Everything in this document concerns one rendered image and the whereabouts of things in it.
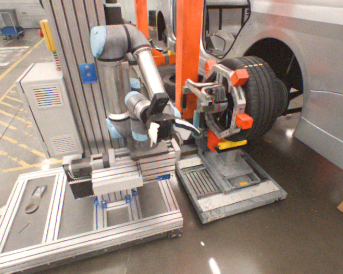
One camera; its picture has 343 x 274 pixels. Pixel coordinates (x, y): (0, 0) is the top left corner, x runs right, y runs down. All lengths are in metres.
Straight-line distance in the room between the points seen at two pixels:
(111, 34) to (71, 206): 1.34
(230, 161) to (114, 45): 1.53
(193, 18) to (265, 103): 0.87
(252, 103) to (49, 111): 1.21
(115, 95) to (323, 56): 1.15
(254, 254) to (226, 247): 0.20
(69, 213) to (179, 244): 0.85
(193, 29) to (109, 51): 1.06
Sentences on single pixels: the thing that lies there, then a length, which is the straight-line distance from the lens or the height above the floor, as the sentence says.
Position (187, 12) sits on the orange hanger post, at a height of 1.45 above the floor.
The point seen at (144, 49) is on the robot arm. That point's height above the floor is 1.37.
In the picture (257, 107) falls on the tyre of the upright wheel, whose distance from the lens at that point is 1.56.
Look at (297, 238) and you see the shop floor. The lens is 2.08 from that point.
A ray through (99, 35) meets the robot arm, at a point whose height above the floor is 1.44.
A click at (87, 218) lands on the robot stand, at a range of 1.78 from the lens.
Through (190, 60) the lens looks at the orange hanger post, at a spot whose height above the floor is 1.09.
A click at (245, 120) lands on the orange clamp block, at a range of 1.49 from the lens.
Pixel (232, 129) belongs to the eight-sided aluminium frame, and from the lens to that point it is 1.60.
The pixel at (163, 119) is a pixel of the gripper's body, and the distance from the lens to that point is 0.68.
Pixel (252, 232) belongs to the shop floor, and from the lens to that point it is 1.97.
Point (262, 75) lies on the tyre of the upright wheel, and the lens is 1.63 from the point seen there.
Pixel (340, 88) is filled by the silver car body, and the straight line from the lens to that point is 1.47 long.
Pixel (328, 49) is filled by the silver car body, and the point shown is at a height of 1.32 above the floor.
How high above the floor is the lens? 1.58
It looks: 34 degrees down
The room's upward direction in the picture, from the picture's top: straight up
